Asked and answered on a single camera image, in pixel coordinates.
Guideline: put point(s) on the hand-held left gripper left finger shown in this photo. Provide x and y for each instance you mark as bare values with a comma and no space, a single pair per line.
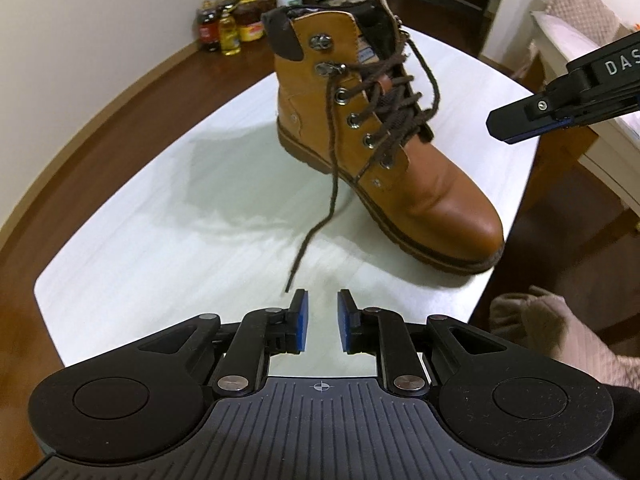
301,322

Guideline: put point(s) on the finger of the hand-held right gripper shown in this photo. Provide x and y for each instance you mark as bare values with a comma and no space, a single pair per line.
525,117

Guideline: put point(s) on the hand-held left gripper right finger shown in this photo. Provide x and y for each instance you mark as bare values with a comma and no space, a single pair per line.
344,322

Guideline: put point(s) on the brown leather boot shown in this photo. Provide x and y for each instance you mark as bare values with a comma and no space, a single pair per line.
450,210

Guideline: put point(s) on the dark brown shoelace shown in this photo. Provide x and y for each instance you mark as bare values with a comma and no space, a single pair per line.
330,180

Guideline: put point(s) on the beige patterned pillow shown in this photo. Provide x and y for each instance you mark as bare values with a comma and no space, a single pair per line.
585,10

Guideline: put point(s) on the white bed with wooden legs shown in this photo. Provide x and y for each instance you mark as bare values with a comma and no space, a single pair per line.
605,160

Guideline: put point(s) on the dark wooden door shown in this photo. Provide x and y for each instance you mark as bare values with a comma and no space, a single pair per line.
450,0

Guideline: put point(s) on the beige quilted cloth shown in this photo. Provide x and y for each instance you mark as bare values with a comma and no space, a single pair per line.
550,330

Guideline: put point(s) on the group of cooking oil bottles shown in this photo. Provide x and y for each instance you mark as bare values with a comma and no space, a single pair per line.
240,25

